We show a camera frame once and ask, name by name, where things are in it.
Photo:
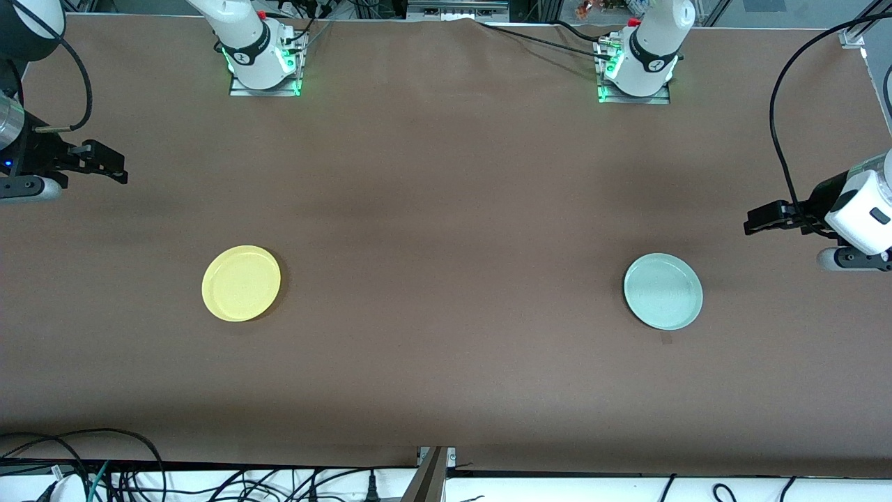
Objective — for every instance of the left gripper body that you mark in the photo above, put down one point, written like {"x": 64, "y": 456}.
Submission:
{"x": 819, "y": 196}

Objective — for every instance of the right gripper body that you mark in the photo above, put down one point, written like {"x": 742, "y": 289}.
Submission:
{"x": 40, "y": 153}

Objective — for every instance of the pale green plate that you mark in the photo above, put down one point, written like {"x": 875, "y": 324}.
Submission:
{"x": 663, "y": 291}

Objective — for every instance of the yellow plate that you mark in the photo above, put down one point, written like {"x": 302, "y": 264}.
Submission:
{"x": 241, "y": 284}

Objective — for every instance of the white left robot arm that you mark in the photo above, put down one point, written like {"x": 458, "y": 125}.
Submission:
{"x": 655, "y": 42}

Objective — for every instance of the brown table cover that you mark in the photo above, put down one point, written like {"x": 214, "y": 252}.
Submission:
{"x": 446, "y": 174}

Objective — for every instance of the grey power strip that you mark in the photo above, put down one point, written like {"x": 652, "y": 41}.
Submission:
{"x": 453, "y": 10}

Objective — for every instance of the black power plug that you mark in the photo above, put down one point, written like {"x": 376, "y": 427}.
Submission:
{"x": 372, "y": 490}

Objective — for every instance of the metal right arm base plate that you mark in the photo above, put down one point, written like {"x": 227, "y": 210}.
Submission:
{"x": 240, "y": 91}

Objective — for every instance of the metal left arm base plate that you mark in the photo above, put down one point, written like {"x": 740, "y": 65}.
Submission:
{"x": 656, "y": 100}

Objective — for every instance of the metal table corner bracket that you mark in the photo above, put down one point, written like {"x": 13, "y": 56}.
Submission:
{"x": 851, "y": 36}

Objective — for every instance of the aluminium frame profile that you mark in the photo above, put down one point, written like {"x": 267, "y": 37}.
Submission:
{"x": 428, "y": 481}

